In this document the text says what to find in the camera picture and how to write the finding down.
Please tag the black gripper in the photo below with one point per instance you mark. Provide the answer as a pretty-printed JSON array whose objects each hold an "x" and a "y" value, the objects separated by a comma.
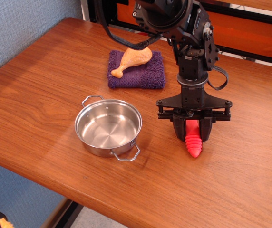
[{"x": 193, "y": 102}]

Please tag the purple folded towel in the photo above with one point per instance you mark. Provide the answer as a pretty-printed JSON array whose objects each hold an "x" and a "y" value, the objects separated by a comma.
[{"x": 151, "y": 75}]

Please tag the orange panel black frame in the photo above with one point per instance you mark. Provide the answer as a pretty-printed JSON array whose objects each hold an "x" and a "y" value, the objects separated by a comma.
[{"x": 236, "y": 31}]

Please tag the red handled metal spoon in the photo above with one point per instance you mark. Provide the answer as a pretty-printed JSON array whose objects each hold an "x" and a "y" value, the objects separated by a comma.
[{"x": 193, "y": 139}]

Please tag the stainless steel pot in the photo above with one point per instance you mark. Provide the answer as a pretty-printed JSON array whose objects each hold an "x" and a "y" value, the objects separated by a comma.
[{"x": 109, "y": 128}]

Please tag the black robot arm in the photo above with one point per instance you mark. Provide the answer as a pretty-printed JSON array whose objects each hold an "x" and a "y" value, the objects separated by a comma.
[{"x": 187, "y": 27}]

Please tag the orange object at corner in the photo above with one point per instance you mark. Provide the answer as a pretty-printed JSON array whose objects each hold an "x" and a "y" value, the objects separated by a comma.
[{"x": 5, "y": 224}]

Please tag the plastic chicken drumstick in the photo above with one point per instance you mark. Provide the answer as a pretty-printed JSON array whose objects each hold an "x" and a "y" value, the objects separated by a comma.
[{"x": 132, "y": 58}]

